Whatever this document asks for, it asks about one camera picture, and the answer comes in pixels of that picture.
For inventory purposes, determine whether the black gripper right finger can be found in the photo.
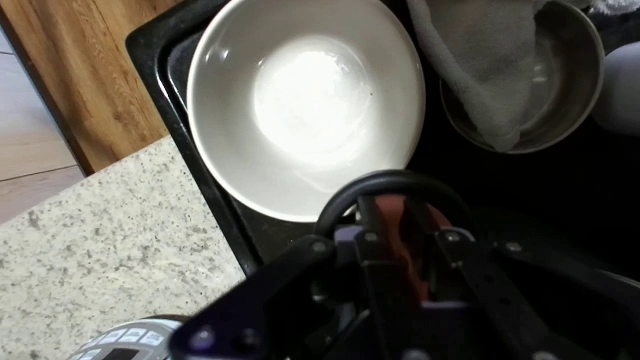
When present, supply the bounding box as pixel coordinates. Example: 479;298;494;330
435;228;640;360

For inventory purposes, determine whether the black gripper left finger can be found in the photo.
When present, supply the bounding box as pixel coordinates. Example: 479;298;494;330
167;228;427;360

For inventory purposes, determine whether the black electric stove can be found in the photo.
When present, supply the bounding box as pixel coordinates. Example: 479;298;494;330
123;0;640;360

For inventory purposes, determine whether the small white ceramic bowl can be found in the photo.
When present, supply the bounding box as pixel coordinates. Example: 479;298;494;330
184;0;427;227

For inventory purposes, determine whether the steel bowl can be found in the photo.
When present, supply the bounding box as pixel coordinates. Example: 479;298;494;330
437;0;608;157

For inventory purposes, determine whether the white cloth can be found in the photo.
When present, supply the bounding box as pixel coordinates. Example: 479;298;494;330
405;0;640;152

